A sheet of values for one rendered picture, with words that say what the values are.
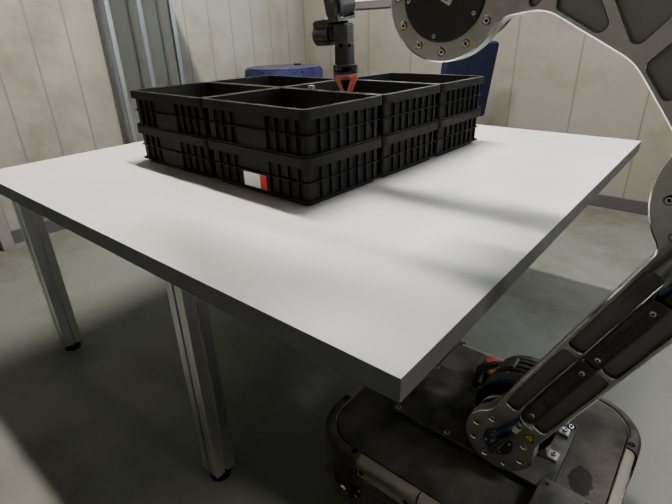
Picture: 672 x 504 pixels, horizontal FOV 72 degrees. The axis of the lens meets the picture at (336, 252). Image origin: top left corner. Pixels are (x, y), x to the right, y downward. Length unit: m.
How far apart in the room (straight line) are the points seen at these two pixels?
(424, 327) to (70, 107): 2.91
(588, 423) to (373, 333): 0.75
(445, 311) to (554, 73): 2.85
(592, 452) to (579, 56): 2.62
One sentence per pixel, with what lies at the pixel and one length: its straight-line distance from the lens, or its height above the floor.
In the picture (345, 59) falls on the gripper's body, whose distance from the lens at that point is 1.43.
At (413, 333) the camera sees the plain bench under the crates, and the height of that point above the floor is 0.70.
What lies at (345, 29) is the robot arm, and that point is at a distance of 1.43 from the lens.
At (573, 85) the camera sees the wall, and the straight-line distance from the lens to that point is 3.43.
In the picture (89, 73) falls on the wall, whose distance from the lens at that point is 3.38.
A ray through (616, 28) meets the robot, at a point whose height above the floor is 1.08.
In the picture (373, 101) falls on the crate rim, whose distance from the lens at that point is 1.25.
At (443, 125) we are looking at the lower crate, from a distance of 1.57.
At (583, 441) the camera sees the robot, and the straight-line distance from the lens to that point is 1.25.
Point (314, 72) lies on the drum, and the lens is 3.55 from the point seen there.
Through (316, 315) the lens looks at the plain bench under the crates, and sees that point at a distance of 0.70.
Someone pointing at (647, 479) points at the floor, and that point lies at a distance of 1.58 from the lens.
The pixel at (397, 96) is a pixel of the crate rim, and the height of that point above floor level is 0.92.
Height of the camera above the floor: 1.08
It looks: 25 degrees down
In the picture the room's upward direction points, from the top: 2 degrees counter-clockwise
